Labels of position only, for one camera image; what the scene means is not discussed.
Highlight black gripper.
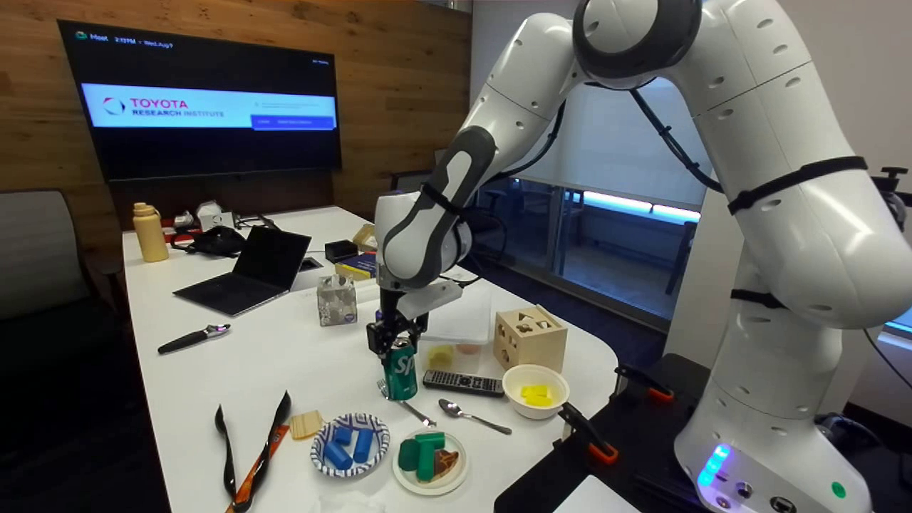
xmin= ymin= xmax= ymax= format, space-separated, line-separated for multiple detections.
xmin=366 ymin=282 xmax=422 ymax=364

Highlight green soda can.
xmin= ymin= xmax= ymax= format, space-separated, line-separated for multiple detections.
xmin=380 ymin=333 xmax=422 ymax=402

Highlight clear plastic bin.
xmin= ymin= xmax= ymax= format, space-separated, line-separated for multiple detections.
xmin=415 ymin=330 xmax=507 ymax=380

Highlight square metal container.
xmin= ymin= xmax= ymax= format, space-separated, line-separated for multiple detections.
xmin=314 ymin=278 xmax=362 ymax=329

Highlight metal fork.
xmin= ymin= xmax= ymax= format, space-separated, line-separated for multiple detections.
xmin=402 ymin=400 xmax=440 ymax=431

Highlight black remote control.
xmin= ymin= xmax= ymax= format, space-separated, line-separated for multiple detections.
xmin=422 ymin=369 xmax=507 ymax=400

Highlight metal spoon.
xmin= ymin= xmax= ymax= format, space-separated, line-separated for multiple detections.
xmin=435 ymin=397 xmax=514 ymax=440

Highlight green block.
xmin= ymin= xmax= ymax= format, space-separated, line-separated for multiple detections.
xmin=395 ymin=437 xmax=425 ymax=474
xmin=412 ymin=449 xmax=440 ymax=486
xmin=412 ymin=431 xmax=450 ymax=459

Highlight small black box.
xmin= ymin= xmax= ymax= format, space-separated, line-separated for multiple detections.
xmin=321 ymin=239 xmax=359 ymax=269

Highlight brown cardboard box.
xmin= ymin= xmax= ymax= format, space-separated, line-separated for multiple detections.
xmin=351 ymin=223 xmax=380 ymax=253

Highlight beige flat block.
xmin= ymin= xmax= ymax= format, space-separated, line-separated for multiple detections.
xmin=286 ymin=407 xmax=328 ymax=441

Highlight white bowl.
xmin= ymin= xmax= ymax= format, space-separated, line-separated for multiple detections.
xmin=499 ymin=362 xmax=571 ymax=421

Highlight brown giraffe pattern piece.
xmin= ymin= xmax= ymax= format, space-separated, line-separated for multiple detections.
xmin=432 ymin=449 xmax=463 ymax=480

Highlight small white plate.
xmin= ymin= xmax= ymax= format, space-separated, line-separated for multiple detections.
xmin=389 ymin=431 xmax=469 ymax=500

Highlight wooden shape sorter box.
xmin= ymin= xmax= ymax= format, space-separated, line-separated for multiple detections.
xmin=490 ymin=303 xmax=569 ymax=373

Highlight blue patterned plate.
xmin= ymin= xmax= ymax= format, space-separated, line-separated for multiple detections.
xmin=306 ymin=410 xmax=393 ymax=483

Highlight black laptop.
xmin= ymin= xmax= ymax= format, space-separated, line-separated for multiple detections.
xmin=171 ymin=225 xmax=314 ymax=320

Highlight black marker pen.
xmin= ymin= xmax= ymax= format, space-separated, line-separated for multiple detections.
xmin=155 ymin=323 xmax=234 ymax=357

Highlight black orange clamp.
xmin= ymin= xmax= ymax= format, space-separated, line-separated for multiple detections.
xmin=559 ymin=400 xmax=621 ymax=468
xmin=611 ymin=364 xmax=678 ymax=407

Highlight white device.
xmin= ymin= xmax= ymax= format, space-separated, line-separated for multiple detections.
xmin=192 ymin=201 xmax=237 ymax=232

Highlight white sheet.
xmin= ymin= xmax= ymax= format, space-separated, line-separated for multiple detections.
xmin=549 ymin=474 xmax=648 ymax=513

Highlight black mounting board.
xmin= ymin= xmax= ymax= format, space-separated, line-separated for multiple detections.
xmin=493 ymin=354 xmax=725 ymax=513

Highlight yellow bottle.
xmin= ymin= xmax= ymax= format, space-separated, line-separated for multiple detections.
xmin=130 ymin=201 xmax=171 ymax=265

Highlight grey office chair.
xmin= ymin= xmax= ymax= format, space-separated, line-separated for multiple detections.
xmin=0 ymin=189 xmax=107 ymax=383

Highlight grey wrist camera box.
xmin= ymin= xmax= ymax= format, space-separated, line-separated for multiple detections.
xmin=395 ymin=278 xmax=466 ymax=323

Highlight orange-handled tongs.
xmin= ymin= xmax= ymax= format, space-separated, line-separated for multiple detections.
xmin=209 ymin=390 xmax=292 ymax=513

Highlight wall television screen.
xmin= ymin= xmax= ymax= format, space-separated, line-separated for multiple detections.
xmin=57 ymin=20 xmax=345 ymax=186

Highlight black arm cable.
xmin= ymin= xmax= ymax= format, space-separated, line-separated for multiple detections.
xmin=510 ymin=84 xmax=728 ymax=198

